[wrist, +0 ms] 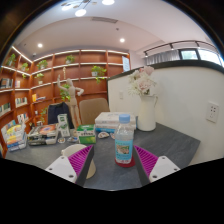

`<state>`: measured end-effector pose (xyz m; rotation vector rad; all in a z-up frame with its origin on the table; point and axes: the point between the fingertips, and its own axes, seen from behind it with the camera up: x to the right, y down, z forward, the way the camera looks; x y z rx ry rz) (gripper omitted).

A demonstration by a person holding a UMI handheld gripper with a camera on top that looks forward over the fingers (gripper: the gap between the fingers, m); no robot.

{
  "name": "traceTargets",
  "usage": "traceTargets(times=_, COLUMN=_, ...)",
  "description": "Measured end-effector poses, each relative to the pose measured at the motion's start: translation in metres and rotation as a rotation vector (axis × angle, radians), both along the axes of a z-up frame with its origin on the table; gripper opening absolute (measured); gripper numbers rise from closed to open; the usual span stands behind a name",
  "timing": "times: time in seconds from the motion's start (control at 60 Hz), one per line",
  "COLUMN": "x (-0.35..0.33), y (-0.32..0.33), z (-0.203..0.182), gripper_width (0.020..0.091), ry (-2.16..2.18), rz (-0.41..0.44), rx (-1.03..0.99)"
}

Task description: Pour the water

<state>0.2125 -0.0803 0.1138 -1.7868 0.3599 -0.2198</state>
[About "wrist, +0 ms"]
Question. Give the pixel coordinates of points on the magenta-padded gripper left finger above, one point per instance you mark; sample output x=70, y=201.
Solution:
x=63, y=168

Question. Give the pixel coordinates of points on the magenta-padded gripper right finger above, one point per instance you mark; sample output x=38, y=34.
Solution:
x=163, y=168

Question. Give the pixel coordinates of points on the clear water bottle blue cap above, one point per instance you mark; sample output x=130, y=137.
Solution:
x=124, y=143

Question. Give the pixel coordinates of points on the small round badge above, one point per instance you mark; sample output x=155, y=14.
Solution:
x=72, y=139
x=112, y=136
x=61, y=140
x=103, y=135

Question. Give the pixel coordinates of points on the dark book stack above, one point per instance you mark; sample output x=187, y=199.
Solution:
x=43, y=133

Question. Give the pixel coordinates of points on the green white box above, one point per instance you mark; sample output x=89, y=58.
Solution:
x=86, y=135

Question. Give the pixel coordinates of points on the tall green white carton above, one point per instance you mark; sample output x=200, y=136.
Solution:
x=63, y=126

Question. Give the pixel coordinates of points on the dark office chair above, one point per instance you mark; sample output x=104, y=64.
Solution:
x=55, y=113

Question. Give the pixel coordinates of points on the beige chair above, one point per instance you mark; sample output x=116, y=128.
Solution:
x=95, y=110

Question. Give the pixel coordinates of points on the white book stack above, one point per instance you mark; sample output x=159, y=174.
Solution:
x=110, y=120

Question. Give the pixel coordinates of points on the wooden artist mannequin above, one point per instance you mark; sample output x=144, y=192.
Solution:
x=71, y=100

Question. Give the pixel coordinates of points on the pink and white flower bouquet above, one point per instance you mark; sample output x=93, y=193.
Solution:
x=143, y=81

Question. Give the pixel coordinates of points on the wooden bookshelf unit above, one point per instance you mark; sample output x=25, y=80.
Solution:
x=83, y=70

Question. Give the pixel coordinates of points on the window with grey curtain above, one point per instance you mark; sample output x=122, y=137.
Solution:
x=190, y=54

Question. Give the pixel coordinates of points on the recessed ceiling lights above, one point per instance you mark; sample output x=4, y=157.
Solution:
x=122, y=40

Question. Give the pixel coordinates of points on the ceiling air vent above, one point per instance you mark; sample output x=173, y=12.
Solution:
x=104, y=20

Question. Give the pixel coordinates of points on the ceiling chandelier with round lamps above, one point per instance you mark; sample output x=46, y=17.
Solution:
x=80, y=12

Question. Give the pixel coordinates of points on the white wall outlet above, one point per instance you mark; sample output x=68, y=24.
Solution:
x=212, y=112

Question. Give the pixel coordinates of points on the white wall switch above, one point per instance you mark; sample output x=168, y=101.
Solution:
x=121, y=95

